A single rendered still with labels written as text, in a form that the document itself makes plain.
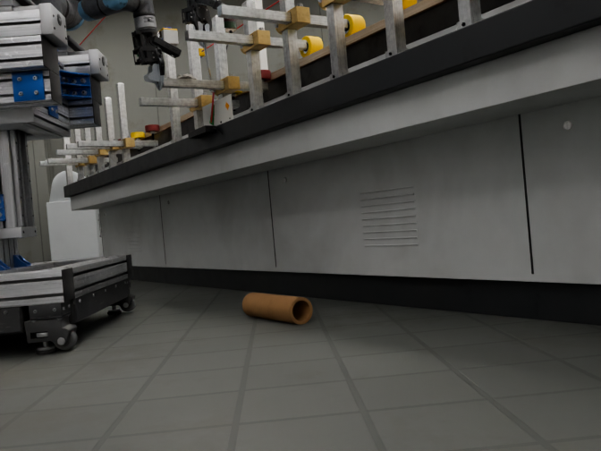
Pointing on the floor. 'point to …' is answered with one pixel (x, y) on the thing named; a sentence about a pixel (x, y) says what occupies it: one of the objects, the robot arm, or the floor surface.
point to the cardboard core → (278, 308)
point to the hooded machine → (71, 225)
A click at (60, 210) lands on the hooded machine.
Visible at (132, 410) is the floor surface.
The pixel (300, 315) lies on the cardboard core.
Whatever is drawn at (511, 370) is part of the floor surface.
